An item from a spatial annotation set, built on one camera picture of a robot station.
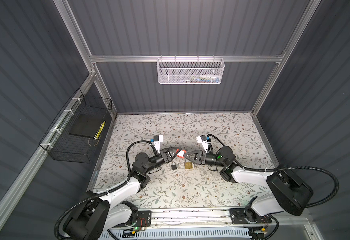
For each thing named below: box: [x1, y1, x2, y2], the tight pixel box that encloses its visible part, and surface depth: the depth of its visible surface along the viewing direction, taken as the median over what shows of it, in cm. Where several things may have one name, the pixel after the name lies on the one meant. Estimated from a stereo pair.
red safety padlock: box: [176, 148, 187, 159], surface depth 71 cm
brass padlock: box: [184, 158, 193, 170], surface depth 93 cm
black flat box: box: [69, 113, 105, 139], surface depth 76 cm
